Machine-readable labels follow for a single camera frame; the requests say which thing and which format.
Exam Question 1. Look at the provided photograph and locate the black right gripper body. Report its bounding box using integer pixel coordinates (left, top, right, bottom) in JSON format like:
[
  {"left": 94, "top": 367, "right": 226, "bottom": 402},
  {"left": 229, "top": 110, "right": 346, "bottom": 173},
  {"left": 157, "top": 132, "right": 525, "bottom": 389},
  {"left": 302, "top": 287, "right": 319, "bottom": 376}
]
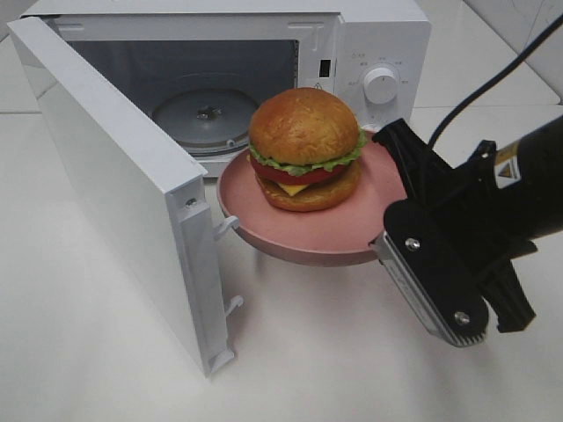
[{"left": 409, "top": 139, "right": 539, "bottom": 281}]

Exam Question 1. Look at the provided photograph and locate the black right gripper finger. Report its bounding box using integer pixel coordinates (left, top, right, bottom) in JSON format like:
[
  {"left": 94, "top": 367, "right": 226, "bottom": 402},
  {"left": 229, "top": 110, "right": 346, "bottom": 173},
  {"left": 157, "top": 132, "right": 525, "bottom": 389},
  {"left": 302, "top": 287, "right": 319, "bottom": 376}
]
[
  {"left": 372, "top": 119, "right": 453, "bottom": 200},
  {"left": 478, "top": 260, "right": 536, "bottom": 333}
]

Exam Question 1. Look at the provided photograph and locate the pink round plate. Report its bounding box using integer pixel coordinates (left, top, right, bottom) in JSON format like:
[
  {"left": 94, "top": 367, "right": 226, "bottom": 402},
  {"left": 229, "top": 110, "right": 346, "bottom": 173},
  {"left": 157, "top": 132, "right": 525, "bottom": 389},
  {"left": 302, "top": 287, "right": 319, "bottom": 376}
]
[{"left": 217, "top": 142, "right": 406, "bottom": 266}]

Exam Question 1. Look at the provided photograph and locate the burger with lettuce and cheese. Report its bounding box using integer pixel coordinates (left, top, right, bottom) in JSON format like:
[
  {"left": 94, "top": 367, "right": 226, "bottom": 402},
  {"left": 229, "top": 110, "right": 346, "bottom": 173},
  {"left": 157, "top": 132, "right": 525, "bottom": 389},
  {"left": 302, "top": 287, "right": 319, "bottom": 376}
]
[{"left": 248, "top": 88, "right": 367, "bottom": 212}]

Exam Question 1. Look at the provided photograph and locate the white microwave door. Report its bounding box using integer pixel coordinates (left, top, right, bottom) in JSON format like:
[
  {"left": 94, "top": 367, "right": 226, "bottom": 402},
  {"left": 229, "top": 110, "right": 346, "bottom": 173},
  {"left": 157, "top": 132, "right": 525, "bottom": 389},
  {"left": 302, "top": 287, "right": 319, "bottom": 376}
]
[{"left": 9, "top": 17, "right": 242, "bottom": 375}]

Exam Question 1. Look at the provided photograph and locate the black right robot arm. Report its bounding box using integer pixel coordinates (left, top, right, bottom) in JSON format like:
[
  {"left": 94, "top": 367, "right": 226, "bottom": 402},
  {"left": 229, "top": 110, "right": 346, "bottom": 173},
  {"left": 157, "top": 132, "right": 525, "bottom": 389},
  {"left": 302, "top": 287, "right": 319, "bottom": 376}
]
[{"left": 371, "top": 120, "right": 562, "bottom": 347}]

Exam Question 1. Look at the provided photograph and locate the upper white control knob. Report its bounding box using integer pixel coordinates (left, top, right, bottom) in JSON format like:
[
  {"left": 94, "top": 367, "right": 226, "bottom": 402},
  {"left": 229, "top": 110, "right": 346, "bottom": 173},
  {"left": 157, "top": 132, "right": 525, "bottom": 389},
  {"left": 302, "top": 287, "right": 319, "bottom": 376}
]
[{"left": 362, "top": 64, "right": 398, "bottom": 105}]

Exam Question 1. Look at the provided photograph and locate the glass microwave turntable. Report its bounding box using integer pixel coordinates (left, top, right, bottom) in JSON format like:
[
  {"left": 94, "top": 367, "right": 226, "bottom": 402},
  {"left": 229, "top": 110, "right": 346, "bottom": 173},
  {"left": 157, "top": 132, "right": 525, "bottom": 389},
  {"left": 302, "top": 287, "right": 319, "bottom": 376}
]
[{"left": 152, "top": 89, "right": 258, "bottom": 156}]

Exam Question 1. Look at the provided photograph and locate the white microwave oven body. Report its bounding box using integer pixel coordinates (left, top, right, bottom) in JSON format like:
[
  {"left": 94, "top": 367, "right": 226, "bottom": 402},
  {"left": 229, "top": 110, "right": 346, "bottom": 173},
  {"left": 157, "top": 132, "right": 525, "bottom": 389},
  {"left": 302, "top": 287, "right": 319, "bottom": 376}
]
[{"left": 19, "top": 1, "right": 431, "bottom": 177}]

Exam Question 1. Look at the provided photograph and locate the black wrist camera with heatsink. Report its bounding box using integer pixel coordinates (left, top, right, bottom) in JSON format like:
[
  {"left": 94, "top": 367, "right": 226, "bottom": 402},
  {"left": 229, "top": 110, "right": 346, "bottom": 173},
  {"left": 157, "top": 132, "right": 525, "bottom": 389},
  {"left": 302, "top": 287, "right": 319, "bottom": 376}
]
[{"left": 370, "top": 200, "right": 489, "bottom": 347}]

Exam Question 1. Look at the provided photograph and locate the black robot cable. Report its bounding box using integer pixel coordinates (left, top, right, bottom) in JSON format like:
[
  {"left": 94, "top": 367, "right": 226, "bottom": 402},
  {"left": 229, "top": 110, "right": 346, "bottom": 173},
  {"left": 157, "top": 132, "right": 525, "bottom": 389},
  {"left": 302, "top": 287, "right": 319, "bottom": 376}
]
[{"left": 427, "top": 15, "right": 563, "bottom": 149}]

